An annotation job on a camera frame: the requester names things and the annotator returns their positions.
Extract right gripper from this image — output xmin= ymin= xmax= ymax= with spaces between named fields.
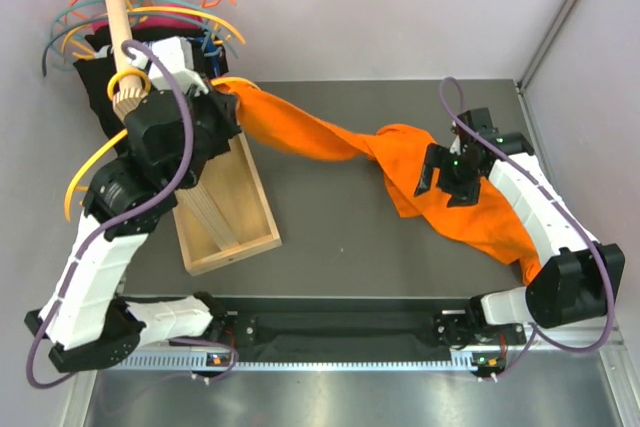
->
xmin=414 ymin=143 xmax=482 ymax=207

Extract yellow hanger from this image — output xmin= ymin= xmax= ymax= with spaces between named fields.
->
xmin=63 ymin=76 xmax=260 ymax=222
xmin=43 ymin=0 xmax=245 ymax=59

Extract orange trousers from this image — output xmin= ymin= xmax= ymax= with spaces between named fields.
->
xmin=213 ymin=77 xmax=542 ymax=285

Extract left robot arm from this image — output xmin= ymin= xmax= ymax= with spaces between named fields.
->
xmin=25 ymin=37 xmax=241 ymax=375

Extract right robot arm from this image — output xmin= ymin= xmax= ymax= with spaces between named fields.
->
xmin=414 ymin=108 xmax=625 ymax=343

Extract teal hanger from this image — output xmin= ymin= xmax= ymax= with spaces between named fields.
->
xmin=41 ymin=0 xmax=211 ymax=78

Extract black hanging garment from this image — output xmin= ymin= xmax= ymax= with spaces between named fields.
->
xmin=74 ymin=28 xmax=230 ymax=189

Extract blue hanging garment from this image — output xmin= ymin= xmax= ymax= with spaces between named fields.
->
xmin=201 ymin=36 xmax=228 ymax=78

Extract wooden rack base tray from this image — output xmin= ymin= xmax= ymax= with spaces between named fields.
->
xmin=173 ymin=134 xmax=282 ymax=276

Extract wooden rack pole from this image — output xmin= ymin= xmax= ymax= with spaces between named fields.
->
xmin=105 ymin=0 xmax=239 ymax=250

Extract pink hanging garment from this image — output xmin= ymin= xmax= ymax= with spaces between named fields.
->
xmin=87 ymin=5 xmax=205 ymax=34

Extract corner aluminium profile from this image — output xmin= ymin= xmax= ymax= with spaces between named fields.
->
xmin=516 ymin=0 xmax=581 ymax=94

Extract aluminium frame rail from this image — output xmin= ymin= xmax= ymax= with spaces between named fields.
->
xmin=62 ymin=299 xmax=639 ymax=426

